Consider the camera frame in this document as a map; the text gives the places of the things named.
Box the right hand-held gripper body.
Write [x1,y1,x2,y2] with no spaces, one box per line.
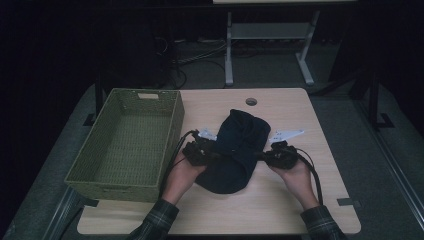
[265,128,305,170]

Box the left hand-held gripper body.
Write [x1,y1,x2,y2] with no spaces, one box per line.
[182,127,220,167]

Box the dark shirt with white print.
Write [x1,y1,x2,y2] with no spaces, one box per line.
[194,108,272,195]

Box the green woven basket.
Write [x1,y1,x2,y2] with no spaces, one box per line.
[64,87,186,203]

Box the person's right hand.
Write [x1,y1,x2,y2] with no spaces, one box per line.
[269,160,321,211]

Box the person's left hand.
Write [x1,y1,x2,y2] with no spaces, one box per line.
[162,152,208,205]

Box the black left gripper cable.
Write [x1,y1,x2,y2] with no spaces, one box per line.
[158,129,198,198]

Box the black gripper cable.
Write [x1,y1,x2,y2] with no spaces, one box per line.
[294,147,325,205]
[158,129,198,198]

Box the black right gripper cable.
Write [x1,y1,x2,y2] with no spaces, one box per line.
[294,147,325,205]

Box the bundle of floor cables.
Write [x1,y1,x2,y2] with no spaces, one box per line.
[153,35,232,90]

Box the metal floor rail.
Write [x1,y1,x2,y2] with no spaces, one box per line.
[41,185,100,240]
[353,98,424,232]

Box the white metal desk frame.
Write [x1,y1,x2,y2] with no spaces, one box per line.
[213,0,358,88]

